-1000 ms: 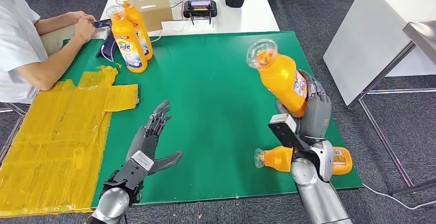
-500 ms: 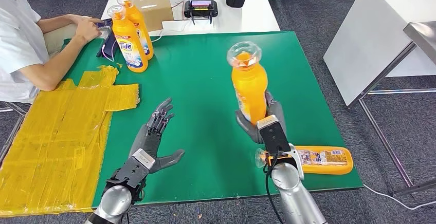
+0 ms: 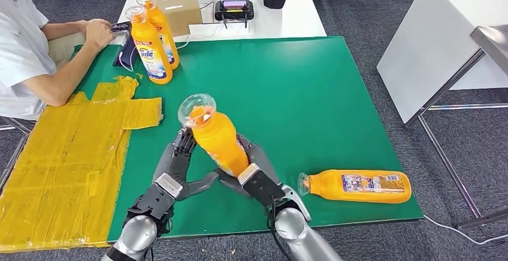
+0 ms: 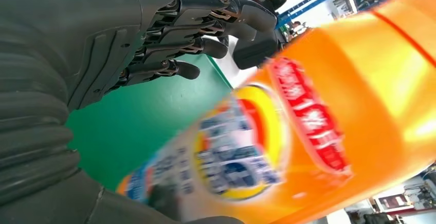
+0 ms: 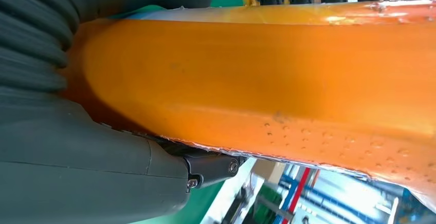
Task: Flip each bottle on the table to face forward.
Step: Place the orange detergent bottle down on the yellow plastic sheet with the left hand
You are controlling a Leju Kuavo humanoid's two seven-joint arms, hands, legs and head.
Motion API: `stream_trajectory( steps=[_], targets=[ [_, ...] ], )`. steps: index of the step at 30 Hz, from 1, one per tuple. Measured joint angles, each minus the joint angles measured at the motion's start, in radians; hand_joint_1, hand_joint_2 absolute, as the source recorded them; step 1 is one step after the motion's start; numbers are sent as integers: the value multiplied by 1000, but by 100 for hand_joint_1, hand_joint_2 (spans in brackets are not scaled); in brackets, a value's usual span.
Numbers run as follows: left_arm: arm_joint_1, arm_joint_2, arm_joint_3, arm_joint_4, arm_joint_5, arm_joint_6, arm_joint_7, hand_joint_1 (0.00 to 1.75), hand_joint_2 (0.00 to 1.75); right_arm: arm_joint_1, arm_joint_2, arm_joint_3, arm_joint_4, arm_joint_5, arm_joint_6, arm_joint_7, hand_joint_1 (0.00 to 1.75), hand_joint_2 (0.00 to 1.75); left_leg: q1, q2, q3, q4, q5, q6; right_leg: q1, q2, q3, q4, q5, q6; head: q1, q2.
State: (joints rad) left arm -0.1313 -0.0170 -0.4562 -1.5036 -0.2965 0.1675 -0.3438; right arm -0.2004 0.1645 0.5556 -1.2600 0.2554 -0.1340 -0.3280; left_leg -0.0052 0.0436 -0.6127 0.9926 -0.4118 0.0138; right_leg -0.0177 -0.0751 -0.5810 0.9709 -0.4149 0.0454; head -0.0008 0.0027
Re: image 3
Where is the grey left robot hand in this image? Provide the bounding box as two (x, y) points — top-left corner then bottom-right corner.
(152, 127), (220, 202)

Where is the green table board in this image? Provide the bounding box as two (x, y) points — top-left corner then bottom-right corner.
(52, 36), (424, 240)

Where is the brown cardboard box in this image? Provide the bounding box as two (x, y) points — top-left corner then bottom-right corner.
(150, 0), (203, 38)

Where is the black handheld controller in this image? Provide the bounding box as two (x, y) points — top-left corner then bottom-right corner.
(214, 0), (255, 30)

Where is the orange detergent bottle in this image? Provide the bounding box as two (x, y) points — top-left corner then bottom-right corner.
(125, 5), (174, 86)
(136, 0), (180, 71)
(297, 169), (413, 205)
(177, 93), (251, 178)

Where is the smartphone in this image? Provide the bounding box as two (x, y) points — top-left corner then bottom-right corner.
(110, 21), (132, 35)

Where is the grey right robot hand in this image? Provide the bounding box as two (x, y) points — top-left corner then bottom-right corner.
(214, 133), (283, 201)

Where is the white charging cable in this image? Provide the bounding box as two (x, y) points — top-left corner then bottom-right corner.
(117, 23), (223, 74)

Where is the steel frame table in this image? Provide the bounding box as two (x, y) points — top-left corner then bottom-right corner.
(404, 25), (508, 230)

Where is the large white table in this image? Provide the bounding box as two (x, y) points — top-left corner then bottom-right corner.
(376, 0), (508, 126)

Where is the white floor cable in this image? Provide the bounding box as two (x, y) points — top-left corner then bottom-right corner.
(421, 213), (508, 247)

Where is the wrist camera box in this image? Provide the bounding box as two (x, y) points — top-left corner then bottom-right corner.
(125, 173), (184, 228)
(237, 163), (286, 208)

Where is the person's right hand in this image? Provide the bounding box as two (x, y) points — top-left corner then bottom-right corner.
(84, 18), (117, 50)

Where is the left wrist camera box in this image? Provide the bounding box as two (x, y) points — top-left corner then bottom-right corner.
(125, 173), (184, 228)

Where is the yellow taped mat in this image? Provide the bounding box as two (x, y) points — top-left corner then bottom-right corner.
(0, 75), (164, 254)

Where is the metal chair frame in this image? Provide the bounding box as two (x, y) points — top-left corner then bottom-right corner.
(0, 108), (32, 190)

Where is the person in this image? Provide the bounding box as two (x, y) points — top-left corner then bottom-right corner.
(0, 0), (118, 123)

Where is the tablet in blue case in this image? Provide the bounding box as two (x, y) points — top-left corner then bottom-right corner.
(112, 33), (140, 68)

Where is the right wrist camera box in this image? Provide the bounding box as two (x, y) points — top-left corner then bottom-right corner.
(237, 163), (286, 208)

